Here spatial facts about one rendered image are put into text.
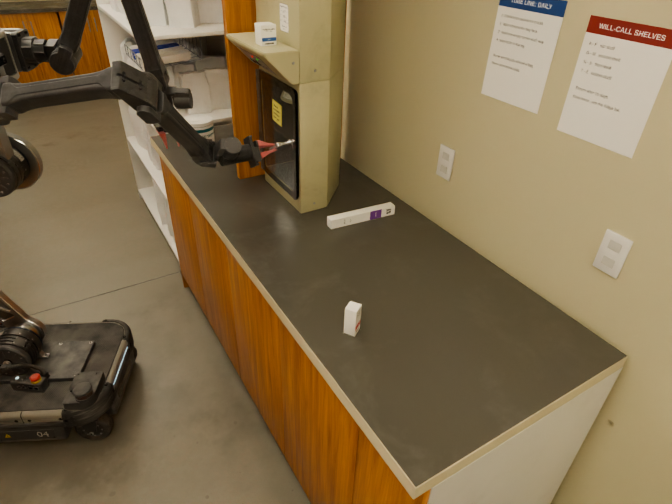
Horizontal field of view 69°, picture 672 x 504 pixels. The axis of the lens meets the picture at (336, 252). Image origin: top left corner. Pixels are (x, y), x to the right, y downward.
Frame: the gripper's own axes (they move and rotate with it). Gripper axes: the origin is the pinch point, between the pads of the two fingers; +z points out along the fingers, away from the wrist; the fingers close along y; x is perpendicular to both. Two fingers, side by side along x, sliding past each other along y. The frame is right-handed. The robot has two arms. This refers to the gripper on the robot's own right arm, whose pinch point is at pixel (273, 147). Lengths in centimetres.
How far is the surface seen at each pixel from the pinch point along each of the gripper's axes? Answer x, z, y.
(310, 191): -0.8, 9.4, -17.8
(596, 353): -81, 40, -76
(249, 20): 4.1, 4.6, 45.3
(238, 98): 17.9, -1.8, 22.5
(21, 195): 283, -100, 35
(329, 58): -24.3, 16.1, 21.0
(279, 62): -24.7, -1.4, 21.3
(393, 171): 2, 49, -18
